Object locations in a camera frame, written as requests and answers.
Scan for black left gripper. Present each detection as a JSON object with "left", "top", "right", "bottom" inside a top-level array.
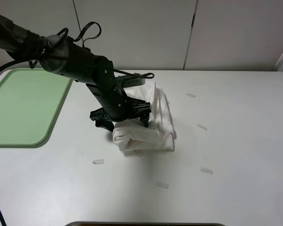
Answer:
[{"left": 90, "top": 95, "right": 151, "bottom": 132}]

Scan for white short sleeve shirt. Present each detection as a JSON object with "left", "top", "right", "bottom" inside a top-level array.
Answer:
[{"left": 112, "top": 80, "right": 175, "bottom": 153}]

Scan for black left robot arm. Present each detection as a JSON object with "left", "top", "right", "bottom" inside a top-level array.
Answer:
[{"left": 0, "top": 15, "right": 154, "bottom": 131}]

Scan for green plastic tray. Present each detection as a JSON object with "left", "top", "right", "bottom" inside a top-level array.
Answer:
[{"left": 0, "top": 68, "right": 71, "bottom": 147}]

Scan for clear tape marker near left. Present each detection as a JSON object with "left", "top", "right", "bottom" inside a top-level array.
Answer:
[{"left": 92, "top": 159, "right": 105, "bottom": 165}]

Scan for clear tape marker bottom centre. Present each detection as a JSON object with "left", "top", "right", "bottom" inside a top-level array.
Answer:
[{"left": 155, "top": 182, "right": 169, "bottom": 189}]

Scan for clear tape marker right middle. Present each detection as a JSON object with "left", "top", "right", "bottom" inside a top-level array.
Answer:
[{"left": 197, "top": 124, "right": 207, "bottom": 130}]

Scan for clear tape marker right lower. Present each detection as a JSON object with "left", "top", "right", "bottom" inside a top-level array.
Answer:
[{"left": 200, "top": 167, "right": 213, "bottom": 174}]

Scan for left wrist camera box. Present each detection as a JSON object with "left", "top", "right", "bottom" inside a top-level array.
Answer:
[{"left": 116, "top": 75, "right": 145, "bottom": 89}]

